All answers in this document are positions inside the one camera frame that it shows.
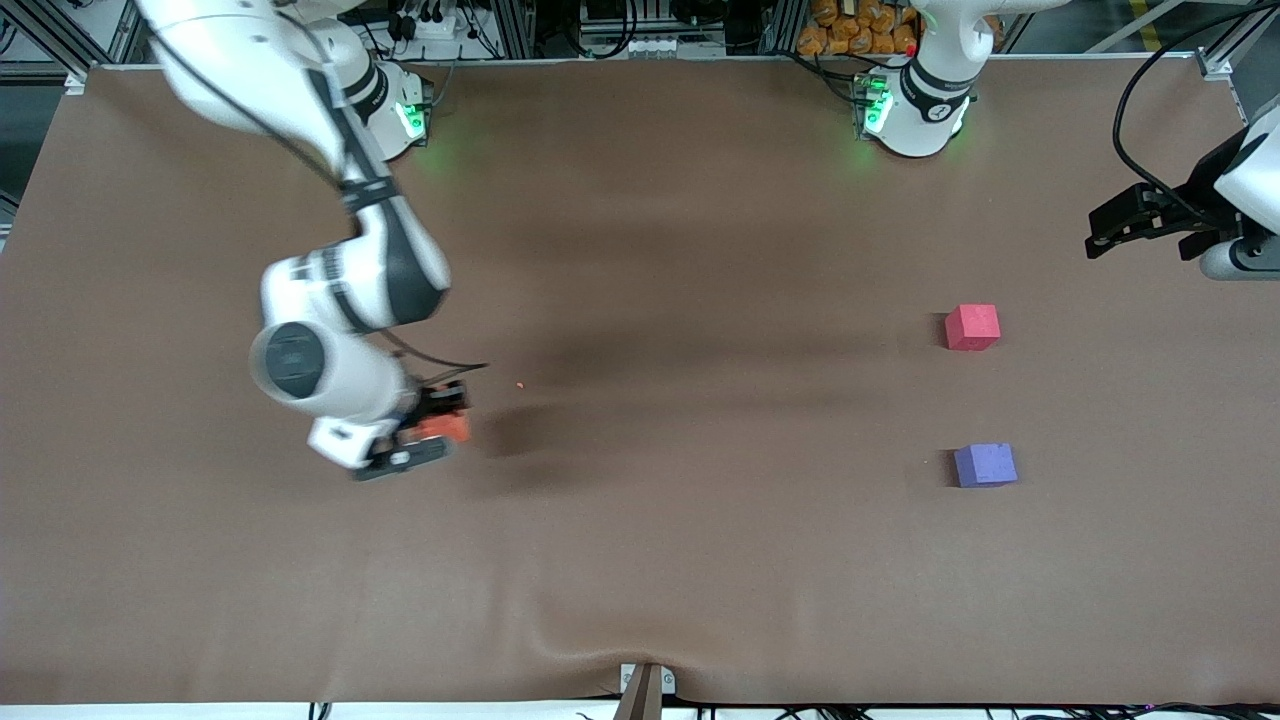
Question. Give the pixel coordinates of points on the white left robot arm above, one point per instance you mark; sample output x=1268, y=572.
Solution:
x=915, y=125

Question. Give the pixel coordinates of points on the brown table cover sheet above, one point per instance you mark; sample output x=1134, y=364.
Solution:
x=700, y=540

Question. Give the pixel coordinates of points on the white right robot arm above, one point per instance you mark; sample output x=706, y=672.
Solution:
x=385, y=270

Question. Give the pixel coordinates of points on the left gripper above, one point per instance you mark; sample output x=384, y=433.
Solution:
x=1196, y=190

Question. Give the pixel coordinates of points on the aluminium frame profile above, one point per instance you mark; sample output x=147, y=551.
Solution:
x=785, y=25
x=70, y=35
x=515, y=28
x=1235, y=45

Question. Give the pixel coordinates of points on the pile of orange bags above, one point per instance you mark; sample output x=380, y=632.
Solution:
x=850, y=30

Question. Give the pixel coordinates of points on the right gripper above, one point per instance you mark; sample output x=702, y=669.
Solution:
x=438, y=401

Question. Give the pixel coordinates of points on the white connector strip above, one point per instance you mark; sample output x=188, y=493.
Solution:
x=660, y=46

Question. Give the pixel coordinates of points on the grey metal clamp bracket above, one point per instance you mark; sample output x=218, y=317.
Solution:
x=647, y=685

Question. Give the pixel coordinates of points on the white power strip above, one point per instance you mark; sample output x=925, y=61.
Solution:
x=432, y=25

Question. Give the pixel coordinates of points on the orange foam block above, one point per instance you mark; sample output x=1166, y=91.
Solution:
x=445, y=429

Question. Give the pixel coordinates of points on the purple foam block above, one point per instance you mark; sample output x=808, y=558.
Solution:
x=985, y=465

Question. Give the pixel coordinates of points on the red foam block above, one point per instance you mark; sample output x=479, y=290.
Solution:
x=972, y=327

